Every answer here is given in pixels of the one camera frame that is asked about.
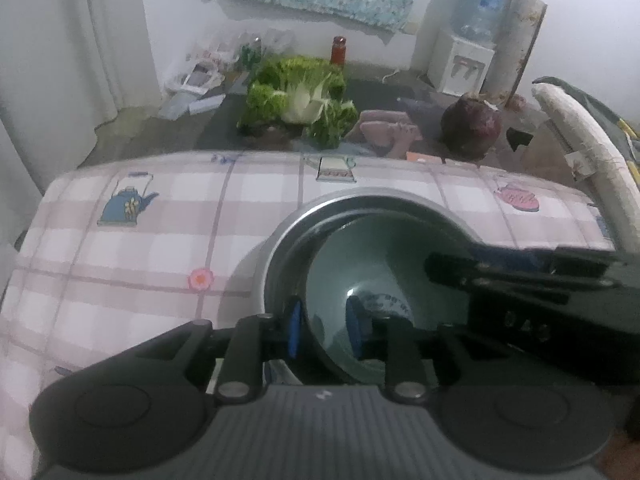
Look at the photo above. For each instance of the green leafy cabbage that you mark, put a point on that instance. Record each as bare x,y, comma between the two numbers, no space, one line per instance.
295,92

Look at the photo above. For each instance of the green bottle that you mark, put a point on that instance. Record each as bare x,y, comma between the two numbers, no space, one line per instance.
251,54

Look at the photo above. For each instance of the pale green ceramic bowl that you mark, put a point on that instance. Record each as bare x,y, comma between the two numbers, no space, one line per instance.
345,265

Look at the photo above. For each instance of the white water dispenser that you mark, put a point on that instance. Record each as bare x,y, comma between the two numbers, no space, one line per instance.
460,62

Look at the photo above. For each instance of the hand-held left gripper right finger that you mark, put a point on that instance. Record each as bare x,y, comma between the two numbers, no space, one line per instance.
356,330

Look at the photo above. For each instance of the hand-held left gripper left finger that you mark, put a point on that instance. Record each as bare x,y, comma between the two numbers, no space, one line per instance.
295,327

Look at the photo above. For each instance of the white stitched quilt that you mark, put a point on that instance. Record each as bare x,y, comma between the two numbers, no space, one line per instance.
585,140

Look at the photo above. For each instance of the red bottle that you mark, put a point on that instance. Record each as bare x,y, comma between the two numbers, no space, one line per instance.
338,51

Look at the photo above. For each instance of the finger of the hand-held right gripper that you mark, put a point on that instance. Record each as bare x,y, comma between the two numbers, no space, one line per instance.
480,272
525,259

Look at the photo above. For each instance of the pink checked printed tablecloth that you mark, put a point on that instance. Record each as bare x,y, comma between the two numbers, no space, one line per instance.
150,260

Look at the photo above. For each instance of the white plastic bag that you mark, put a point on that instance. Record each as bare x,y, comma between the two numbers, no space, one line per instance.
195,77

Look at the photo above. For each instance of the steel bowl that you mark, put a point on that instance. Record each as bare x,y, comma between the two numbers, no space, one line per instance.
282,255

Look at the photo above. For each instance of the clear plastic bags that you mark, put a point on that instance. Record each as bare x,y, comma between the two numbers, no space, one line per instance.
225,45

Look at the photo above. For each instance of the white curtain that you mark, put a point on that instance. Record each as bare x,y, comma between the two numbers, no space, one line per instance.
60,60

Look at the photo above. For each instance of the blue water jug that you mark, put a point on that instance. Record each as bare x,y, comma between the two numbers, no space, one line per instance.
480,5

